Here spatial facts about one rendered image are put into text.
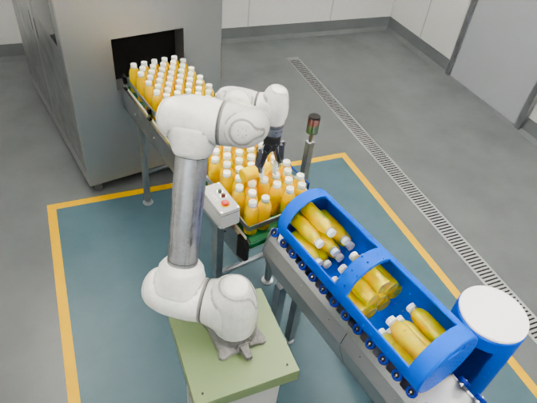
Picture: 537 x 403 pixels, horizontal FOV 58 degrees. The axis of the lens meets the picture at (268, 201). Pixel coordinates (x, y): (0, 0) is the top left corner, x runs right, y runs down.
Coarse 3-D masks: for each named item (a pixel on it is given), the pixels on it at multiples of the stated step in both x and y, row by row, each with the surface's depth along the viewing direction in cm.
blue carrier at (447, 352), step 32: (320, 192) 213; (288, 224) 209; (352, 224) 201; (384, 256) 187; (416, 288) 192; (384, 320) 198; (448, 320) 182; (384, 352) 176; (448, 352) 159; (416, 384) 165
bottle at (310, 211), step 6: (312, 204) 214; (300, 210) 215; (306, 210) 212; (312, 210) 211; (318, 210) 211; (306, 216) 212; (312, 216) 209; (318, 216) 208; (324, 216) 209; (312, 222) 210; (318, 222) 207; (324, 222) 206; (330, 222) 207; (318, 228) 207; (324, 228) 205; (330, 228) 205
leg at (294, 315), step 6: (294, 306) 270; (294, 312) 272; (300, 312) 276; (288, 318) 281; (294, 318) 276; (288, 324) 284; (294, 324) 281; (288, 330) 287; (294, 330) 286; (288, 336) 289; (294, 336) 291; (288, 342) 294
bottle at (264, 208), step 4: (260, 204) 229; (264, 204) 228; (268, 204) 228; (260, 208) 229; (264, 208) 228; (268, 208) 229; (260, 212) 230; (264, 212) 229; (268, 212) 230; (260, 216) 232; (264, 216) 231; (268, 216) 232; (260, 220) 233; (264, 220) 233; (268, 224) 237; (260, 228) 237; (264, 228) 237
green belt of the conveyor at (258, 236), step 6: (144, 108) 308; (150, 114) 304; (240, 222) 240; (276, 222) 243; (240, 228) 238; (270, 228) 239; (246, 234) 235; (258, 234) 236; (264, 234) 236; (246, 240) 239; (252, 240) 233; (258, 240) 234; (264, 240) 236; (252, 246) 234
